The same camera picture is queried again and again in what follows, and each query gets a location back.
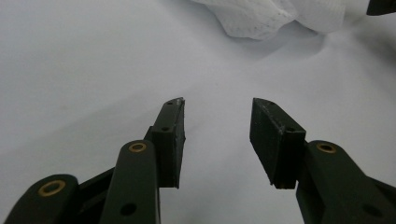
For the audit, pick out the white table cover sheet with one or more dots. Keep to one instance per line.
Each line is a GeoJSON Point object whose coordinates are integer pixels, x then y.
{"type": "Point", "coordinates": [93, 77]}

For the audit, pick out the white mesh laundry bag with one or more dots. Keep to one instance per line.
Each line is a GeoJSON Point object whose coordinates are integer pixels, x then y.
{"type": "Point", "coordinates": [267, 15]}

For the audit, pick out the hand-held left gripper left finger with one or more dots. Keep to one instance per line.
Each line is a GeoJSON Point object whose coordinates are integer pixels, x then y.
{"type": "Point", "coordinates": [170, 149]}

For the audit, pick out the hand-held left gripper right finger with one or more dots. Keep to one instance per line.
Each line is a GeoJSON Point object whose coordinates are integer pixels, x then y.
{"type": "Point", "coordinates": [271, 146]}

